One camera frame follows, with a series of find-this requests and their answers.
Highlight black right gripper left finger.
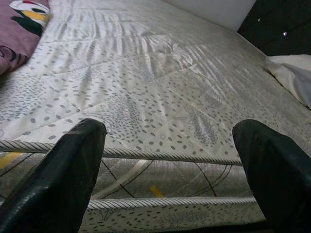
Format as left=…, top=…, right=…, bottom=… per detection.
left=0, top=118, right=107, bottom=233

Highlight white grey patterned mattress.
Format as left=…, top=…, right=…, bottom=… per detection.
left=0, top=0, right=311, bottom=233

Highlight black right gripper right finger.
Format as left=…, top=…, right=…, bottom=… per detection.
left=232, top=118, right=311, bottom=233

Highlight purple blanket with duck prints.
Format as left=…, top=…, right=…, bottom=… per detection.
left=0, top=0, right=53, bottom=75

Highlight white pillow with green print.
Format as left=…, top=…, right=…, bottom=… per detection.
left=264, top=54, right=311, bottom=109

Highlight black tufted headboard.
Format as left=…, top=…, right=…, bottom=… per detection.
left=237, top=0, right=311, bottom=58

